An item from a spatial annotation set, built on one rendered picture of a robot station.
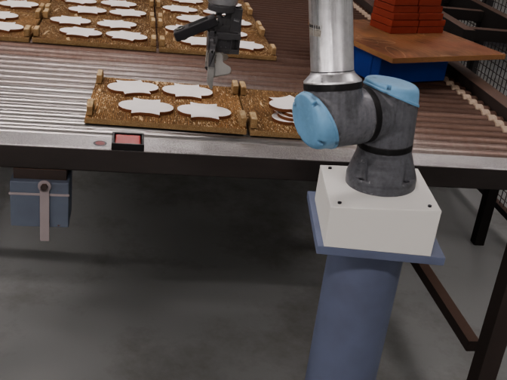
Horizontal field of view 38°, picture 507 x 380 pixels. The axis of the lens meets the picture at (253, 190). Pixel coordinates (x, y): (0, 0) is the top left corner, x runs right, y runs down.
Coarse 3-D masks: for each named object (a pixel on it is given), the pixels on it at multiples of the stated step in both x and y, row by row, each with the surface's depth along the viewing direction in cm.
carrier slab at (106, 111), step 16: (112, 80) 215; (128, 80) 217; (96, 96) 201; (112, 96) 203; (144, 96) 206; (160, 96) 207; (224, 96) 214; (96, 112) 190; (112, 112) 191; (128, 112) 192; (176, 112) 196; (160, 128) 189; (176, 128) 189; (192, 128) 190; (208, 128) 190; (224, 128) 190; (240, 128) 191
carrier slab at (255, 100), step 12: (240, 96) 216; (252, 96) 217; (264, 96) 218; (276, 96) 219; (252, 108) 207; (264, 108) 208; (264, 120) 199; (252, 132) 191; (264, 132) 192; (276, 132) 192; (288, 132) 193
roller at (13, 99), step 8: (0, 96) 197; (40, 104) 198; (48, 104) 198; (56, 104) 199; (64, 104) 199; (72, 104) 199; (80, 104) 200; (440, 128) 218; (448, 128) 218; (456, 128) 218; (464, 128) 219; (472, 128) 219; (480, 128) 220; (488, 128) 221; (496, 128) 221; (504, 128) 221
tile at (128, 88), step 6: (108, 84) 208; (114, 84) 209; (120, 84) 209; (126, 84) 210; (132, 84) 210; (138, 84) 211; (144, 84) 212; (150, 84) 212; (114, 90) 205; (120, 90) 205; (126, 90) 205; (132, 90) 206; (138, 90) 206; (144, 90) 207; (150, 90) 208; (156, 90) 209; (126, 96) 203; (150, 96) 206
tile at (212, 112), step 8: (192, 104) 201; (200, 104) 202; (208, 104) 203; (216, 104) 203; (184, 112) 194; (192, 112) 195; (200, 112) 196; (208, 112) 196; (216, 112) 197; (224, 112) 198; (192, 120) 193; (208, 120) 194; (216, 120) 193
